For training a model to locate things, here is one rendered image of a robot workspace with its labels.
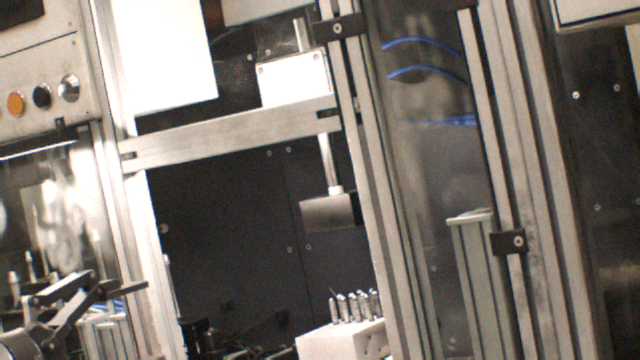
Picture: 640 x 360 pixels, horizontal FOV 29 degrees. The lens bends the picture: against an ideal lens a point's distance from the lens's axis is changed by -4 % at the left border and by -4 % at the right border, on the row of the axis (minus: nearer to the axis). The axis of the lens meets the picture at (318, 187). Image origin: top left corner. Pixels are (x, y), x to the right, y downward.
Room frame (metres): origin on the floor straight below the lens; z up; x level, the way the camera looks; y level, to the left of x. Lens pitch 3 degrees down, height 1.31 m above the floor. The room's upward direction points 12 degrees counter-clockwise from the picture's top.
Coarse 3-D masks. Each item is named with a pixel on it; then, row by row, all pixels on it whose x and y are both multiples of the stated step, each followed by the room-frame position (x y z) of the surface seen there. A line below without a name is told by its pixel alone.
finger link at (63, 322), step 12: (96, 288) 1.35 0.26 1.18; (72, 300) 1.34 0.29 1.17; (84, 300) 1.33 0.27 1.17; (60, 312) 1.32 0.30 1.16; (72, 312) 1.31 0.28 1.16; (84, 312) 1.33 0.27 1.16; (48, 324) 1.31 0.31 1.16; (60, 324) 1.30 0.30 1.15; (72, 324) 1.31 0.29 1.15; (60, 336) 1.29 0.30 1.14; (48, 348) 1.27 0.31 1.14
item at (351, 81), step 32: (320, 0) 1.45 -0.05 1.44; (96, 64) 1.68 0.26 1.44; (352, 64) 1.43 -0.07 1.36; (352, 96) 1.45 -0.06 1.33; (96, 128) 1.70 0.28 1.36; (352, 128) 1.44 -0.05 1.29; (352, 160) 1.45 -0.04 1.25; (128, 192) 1.68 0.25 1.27; (384, 192) 1.43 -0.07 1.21; (128, 224) 1.68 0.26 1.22; (384, 224) 1.43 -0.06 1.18; (160, 256) 1.71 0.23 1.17; (384, 288) 1.45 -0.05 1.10; (160, 320) 1.69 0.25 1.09; (160, 352) 1.68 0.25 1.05; (416, 352) 1.43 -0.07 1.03
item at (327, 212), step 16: (320, 144) 1.73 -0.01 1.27; (336, 160) 1.73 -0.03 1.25; (336, 176) 1.72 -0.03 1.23; (336, 192) 1.72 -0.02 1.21; (352, 192) 1.69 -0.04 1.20; (304, 208) 1.73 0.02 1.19; (320, 208) 1.71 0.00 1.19; (336, 208) 1.70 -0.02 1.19; (352, 208) 1.68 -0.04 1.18; (304, 224) 1.73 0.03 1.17; (320, 224) 1.71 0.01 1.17; (336, 224) 1.70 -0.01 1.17; (352, 224) 1.68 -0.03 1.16
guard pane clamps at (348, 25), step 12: (444, 0) 1.35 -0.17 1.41; (456, 0) 1.34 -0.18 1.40; (468, 0) 1.33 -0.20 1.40; (360, 12) 1.42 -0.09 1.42; (444, 12) 1.35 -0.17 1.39; (312, 24) 1.46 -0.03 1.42; (324, 24) 1.45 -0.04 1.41; (336, 24) 1.43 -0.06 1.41; (348, 24) 1.43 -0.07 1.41; (360, 24) 1.42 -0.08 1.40; (324, 36) 1.45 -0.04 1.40; (336, 36) 1.44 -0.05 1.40; (348, 36) 1.43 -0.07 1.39; (492, 240) 1.35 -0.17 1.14; (504, 240) 1.34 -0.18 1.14; (516, 240) 1.33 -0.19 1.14; (492, 252) 1.35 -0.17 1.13; (504, 252) 1.34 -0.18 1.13; (516, 252) 1.33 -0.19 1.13
